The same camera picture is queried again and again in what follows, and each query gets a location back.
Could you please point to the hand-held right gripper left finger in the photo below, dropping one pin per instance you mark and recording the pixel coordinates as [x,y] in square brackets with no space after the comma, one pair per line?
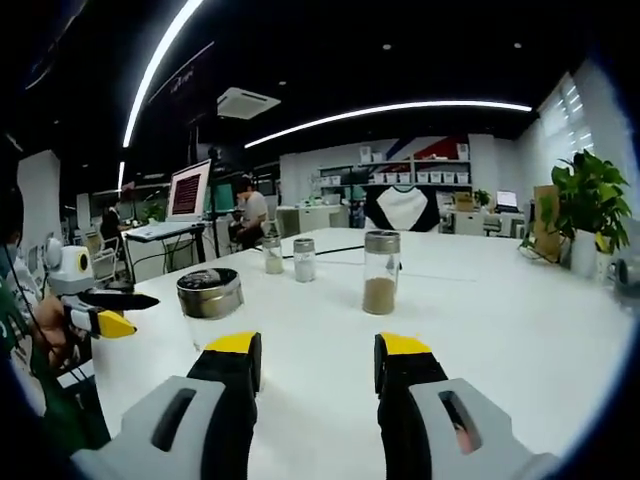
[225,410]

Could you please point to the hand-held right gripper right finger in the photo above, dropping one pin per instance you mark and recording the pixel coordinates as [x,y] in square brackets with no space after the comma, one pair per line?
[405,410]

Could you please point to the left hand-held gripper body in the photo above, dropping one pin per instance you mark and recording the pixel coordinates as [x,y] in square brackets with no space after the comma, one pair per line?
[70,265]

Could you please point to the large white seasoning bottle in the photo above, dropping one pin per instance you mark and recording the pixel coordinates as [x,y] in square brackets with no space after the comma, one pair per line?
[210,295]

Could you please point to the large brown seasoning bottle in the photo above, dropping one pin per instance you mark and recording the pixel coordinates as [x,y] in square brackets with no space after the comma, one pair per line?
[381,272]

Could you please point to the small beige seasoning bottle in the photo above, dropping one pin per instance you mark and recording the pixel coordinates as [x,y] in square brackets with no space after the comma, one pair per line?
[272,255]

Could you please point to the small white seasoning bottle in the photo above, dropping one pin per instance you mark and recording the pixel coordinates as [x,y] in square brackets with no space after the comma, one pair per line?
[304,260]

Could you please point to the person's left hand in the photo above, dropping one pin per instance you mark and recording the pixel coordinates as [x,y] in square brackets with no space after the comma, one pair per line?
[50,320]

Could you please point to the white office chair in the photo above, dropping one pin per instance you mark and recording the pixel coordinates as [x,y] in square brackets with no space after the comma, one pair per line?
[102,257]

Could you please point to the person's head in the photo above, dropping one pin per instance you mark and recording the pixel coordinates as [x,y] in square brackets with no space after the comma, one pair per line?
[11,220]

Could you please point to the black laptop stand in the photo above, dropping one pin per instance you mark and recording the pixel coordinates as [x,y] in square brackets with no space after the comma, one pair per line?
[199,247]

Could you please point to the short ceiling light strip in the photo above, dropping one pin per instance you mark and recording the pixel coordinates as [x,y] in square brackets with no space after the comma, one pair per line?
[121,175]

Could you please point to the white laptop with dark screen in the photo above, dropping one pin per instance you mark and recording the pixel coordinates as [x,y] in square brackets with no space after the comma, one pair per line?
[189,195]

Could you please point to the teal monitor screen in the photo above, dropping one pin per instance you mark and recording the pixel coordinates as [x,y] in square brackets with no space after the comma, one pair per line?
[223,197]

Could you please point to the white cabinet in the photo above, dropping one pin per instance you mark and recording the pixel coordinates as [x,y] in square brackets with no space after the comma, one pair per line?
[312,217]

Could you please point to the long ceiling light strip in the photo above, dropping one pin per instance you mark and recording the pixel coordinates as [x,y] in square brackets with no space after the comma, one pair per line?
[144,72]
[400,106]

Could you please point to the brown cardboard box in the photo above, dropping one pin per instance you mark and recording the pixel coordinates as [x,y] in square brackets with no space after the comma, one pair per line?
[465,201]

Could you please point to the black hanging banner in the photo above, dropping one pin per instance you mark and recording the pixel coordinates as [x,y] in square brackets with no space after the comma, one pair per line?
[182,75]

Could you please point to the small green plant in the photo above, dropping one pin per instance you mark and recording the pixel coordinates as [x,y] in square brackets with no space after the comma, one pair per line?
[482,196]

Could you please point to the open laptop with bright screen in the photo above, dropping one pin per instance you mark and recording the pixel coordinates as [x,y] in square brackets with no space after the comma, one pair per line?
[506,200]

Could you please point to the ceiling air conditioner unit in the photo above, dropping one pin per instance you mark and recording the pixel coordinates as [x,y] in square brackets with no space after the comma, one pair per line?
[248,102]

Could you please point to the brown paper bag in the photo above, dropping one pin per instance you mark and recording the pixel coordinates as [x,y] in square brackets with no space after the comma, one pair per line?
[545,220]

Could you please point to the shelf with white storage bins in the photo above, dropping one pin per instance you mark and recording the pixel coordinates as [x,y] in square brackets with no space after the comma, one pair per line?
[440,176]

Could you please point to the small white plant pot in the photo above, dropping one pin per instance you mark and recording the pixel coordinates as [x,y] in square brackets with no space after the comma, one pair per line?
[605,260]

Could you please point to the grey curved object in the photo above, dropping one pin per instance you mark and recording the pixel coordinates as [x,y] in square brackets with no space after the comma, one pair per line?
[624,275]

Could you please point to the large green potted plant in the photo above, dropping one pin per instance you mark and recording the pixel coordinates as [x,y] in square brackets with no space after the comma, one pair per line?
[592,200]

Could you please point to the white window blinds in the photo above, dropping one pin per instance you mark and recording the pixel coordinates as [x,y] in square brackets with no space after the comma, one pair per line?
[570,115]

